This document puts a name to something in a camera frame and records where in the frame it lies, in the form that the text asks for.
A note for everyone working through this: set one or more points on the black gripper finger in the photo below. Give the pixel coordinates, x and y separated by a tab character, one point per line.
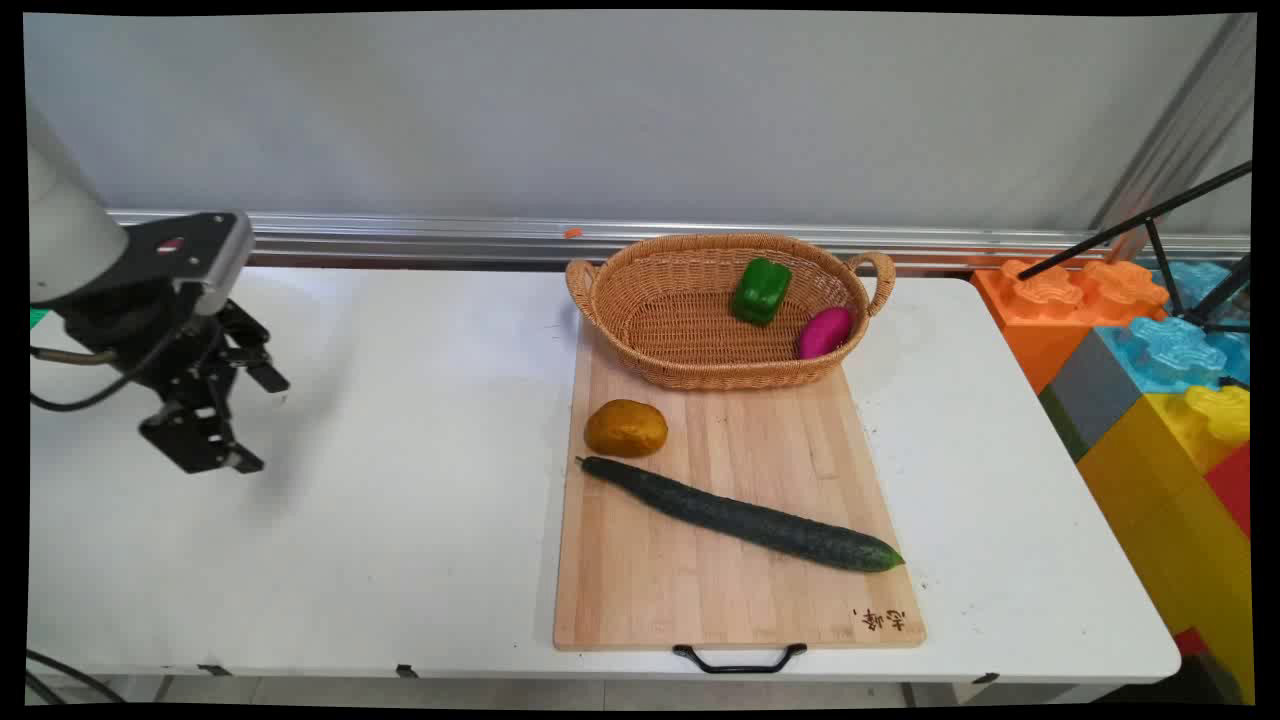
205	440
252	352

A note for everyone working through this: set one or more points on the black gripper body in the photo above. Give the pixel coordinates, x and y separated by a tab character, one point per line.
140	335

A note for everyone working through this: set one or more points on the yellow toy potato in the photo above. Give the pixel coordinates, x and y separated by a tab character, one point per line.
625	428

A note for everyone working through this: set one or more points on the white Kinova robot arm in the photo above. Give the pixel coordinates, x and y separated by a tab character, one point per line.
65	225

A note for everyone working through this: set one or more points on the green foam piece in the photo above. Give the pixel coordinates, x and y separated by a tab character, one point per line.
38	318

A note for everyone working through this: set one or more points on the woven wicker basket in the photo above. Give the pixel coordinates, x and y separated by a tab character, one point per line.
690	320

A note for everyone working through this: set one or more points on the wooden cutting board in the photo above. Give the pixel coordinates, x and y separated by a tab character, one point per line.
735	500

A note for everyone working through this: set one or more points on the green toy bell pepper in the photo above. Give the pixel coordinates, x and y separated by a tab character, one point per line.
760	290

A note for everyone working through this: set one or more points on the dark green cucumber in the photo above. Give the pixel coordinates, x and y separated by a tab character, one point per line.
740	518

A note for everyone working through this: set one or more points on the magenta toy sweet potato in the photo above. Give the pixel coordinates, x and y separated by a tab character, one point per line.
824	332

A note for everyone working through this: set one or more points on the orange foam block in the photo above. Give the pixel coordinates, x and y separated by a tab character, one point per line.
1050	310

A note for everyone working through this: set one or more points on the grey foam block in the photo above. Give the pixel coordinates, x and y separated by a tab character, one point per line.
1090	390

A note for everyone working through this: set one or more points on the black tripod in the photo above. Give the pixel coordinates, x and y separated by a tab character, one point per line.
1160	235

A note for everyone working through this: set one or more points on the blue foam block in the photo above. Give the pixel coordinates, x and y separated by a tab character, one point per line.
1170	350

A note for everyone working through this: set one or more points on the small yellow foam block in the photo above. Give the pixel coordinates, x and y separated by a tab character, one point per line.
1220	410

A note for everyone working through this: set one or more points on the red foam block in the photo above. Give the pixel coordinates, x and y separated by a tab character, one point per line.
1232	485

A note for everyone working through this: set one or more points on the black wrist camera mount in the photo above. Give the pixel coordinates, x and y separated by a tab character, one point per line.
190	252

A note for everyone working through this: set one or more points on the aluminium rail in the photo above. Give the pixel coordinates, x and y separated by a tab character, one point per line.
420	235

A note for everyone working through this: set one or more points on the aluminium frame post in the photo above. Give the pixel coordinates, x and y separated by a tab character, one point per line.
1180	130

